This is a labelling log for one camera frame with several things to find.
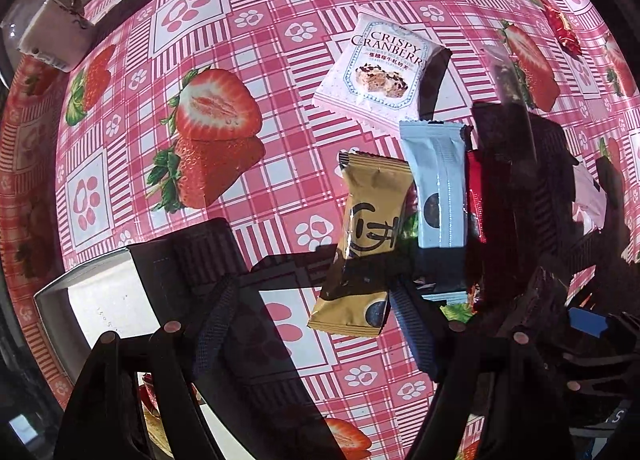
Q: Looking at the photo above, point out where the light blue snack packet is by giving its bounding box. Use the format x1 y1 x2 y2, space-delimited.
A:
399 120 473 305

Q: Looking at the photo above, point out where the white box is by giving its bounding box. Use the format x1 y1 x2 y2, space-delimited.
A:
32 240 196 460

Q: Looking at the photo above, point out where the small red candy wrapper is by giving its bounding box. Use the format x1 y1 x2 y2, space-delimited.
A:
542 2 583 55

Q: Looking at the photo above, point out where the gold snack packet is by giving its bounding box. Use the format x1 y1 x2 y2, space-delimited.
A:
307 150 416 338

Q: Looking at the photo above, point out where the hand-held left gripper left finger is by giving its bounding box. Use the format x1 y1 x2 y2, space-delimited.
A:
52 276 241 460

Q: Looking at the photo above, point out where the small pale lilac carton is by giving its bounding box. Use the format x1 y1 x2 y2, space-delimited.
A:
1 0 96 73

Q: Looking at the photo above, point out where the red snack packet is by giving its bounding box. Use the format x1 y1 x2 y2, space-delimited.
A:
139 374 161 413
465 150 488 245

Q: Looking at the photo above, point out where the dark brown snack packet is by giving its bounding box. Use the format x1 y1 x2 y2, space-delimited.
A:
500 267 571 341

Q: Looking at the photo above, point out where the pink checked strawberry tablecloth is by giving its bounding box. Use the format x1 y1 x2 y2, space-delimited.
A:
0 0 640 460

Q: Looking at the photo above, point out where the yellow snack packet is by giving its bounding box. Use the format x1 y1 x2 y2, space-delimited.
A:
142 410 173 460

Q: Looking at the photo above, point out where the white nougat snack packet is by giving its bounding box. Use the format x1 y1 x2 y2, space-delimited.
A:
312 7 453 133

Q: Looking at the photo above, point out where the clear packet with dark snack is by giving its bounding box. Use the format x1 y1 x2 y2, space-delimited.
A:
481 47 533 113

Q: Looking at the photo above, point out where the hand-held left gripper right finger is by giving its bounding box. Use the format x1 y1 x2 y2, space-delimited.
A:
389 282 576 460

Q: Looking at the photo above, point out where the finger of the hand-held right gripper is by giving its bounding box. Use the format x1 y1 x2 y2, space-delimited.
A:
567 307 640 348
560 350 640 393

